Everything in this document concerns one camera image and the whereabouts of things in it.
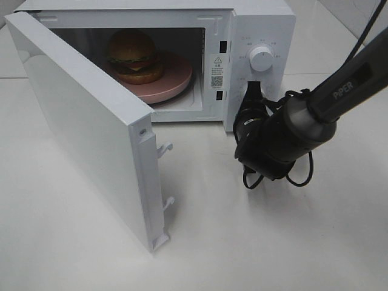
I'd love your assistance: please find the white warning label sticker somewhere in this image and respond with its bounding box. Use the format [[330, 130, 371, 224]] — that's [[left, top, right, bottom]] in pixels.
[[209, 54, 227, 89]]

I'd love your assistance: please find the upper white microwave knob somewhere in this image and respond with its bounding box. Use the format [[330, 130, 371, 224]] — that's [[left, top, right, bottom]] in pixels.
[[248, 44, 274, 72]]

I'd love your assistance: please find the pink round plate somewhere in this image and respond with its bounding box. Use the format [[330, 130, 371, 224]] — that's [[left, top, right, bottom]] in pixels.
[[127, 52, 193, 104]]

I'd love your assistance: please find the toy burger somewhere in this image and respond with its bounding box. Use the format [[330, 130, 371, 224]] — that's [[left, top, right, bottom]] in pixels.
[[105, 28, 164, 85]]

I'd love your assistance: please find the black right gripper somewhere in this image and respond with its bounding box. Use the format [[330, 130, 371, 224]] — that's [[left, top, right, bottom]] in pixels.
[[233, 81, 273, 170]]

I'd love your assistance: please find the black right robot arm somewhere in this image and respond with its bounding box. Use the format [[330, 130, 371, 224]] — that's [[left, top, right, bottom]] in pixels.
[[233, 30, 387, 180]]

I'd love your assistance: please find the white microwave oven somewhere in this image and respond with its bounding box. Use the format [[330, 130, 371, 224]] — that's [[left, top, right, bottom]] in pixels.
[[12, 1, 296, 131]]

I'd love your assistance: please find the white microwave door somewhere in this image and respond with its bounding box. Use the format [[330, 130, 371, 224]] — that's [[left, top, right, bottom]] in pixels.
[[5, 12, 174, 252]]

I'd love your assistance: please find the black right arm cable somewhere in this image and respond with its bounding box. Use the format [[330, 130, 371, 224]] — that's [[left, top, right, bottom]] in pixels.
[[241, 0, 384, 190]]

